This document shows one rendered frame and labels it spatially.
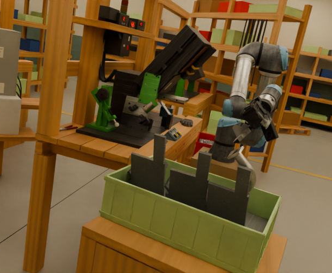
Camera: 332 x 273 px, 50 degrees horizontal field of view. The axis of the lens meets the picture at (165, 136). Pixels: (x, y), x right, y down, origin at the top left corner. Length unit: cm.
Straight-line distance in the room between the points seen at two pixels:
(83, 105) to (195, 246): 136
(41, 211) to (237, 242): 131
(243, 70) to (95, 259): 104
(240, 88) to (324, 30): 983
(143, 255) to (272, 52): 112
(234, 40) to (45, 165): 398
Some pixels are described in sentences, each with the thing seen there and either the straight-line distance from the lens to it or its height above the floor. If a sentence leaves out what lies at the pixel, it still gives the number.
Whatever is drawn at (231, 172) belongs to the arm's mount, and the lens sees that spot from 188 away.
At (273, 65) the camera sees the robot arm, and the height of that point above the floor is 147.
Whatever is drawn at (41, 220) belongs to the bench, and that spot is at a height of 37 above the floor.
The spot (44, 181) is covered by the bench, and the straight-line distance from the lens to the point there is 215.
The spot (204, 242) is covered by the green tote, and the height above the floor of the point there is 85.
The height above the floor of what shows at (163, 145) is 112.
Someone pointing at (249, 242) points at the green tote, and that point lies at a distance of 123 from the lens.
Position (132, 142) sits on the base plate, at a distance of 208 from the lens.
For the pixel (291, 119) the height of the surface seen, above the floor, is 27.
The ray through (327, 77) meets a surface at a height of 144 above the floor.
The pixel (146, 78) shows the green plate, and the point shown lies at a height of 123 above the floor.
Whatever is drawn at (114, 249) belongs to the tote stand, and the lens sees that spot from 134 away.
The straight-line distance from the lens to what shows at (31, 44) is 800.
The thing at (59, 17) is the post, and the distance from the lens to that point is 198.
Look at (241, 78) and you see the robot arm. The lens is 169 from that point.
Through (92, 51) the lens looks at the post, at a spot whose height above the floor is 135.
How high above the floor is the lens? 147
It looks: 14 degrees down
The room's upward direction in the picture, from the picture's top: 11 degrees clockwise
